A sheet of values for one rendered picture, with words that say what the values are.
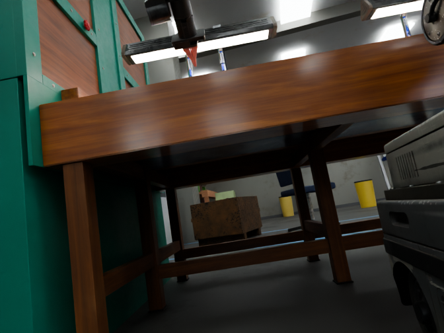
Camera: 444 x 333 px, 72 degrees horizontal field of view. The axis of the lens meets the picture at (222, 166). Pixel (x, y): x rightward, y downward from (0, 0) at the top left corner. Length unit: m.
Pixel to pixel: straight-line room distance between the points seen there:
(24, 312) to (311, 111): 0.90
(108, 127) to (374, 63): 0.75
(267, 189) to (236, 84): 8.56
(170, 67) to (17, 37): 4.71
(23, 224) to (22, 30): 0.55
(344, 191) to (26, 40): 8.99
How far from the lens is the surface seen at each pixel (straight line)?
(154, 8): 0.97
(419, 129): 0.66
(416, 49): 1.03
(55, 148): 0.98
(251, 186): 9.42
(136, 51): 1.32
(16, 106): 1.03
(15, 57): 1.09
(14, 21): 1.14
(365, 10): 1.45
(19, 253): 0.97
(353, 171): 9.60
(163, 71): 5.73
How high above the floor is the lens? 0.37
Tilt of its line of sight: 9 degrees up
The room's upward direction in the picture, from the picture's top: 9 degrees counter-clockwise
